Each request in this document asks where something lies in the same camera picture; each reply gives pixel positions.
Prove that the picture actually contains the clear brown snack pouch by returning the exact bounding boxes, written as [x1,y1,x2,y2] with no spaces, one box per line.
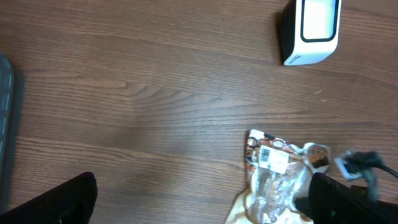
[225,129,331,223]

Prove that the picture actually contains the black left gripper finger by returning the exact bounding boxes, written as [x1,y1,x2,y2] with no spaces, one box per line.
[1,172,98,224]

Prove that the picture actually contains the grey plastic mesh basket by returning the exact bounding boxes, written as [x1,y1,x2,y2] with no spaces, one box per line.
[1,55,24,213]

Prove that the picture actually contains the white barcode scanner stand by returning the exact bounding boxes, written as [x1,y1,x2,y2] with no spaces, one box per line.
[279,0,341,66]

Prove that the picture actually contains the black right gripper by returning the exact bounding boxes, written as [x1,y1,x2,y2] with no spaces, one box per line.
[308,149,397,224]

